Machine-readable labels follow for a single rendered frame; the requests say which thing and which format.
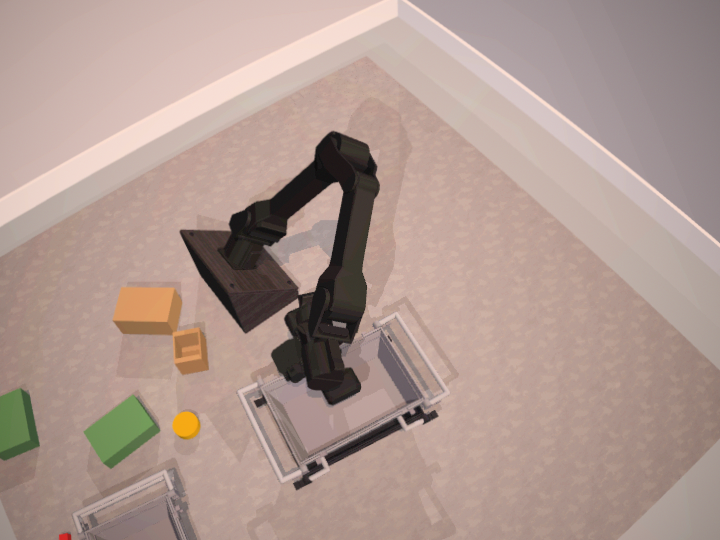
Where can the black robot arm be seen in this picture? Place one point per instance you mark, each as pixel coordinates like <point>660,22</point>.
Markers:
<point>341,290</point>

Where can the green rectangular block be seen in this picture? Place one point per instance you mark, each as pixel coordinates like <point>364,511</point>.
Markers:
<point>18,432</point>
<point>121,431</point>

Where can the orange cylinder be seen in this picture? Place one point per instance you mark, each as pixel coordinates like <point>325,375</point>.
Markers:
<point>186,425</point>

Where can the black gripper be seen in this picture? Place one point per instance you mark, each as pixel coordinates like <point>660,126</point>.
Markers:
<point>349,386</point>

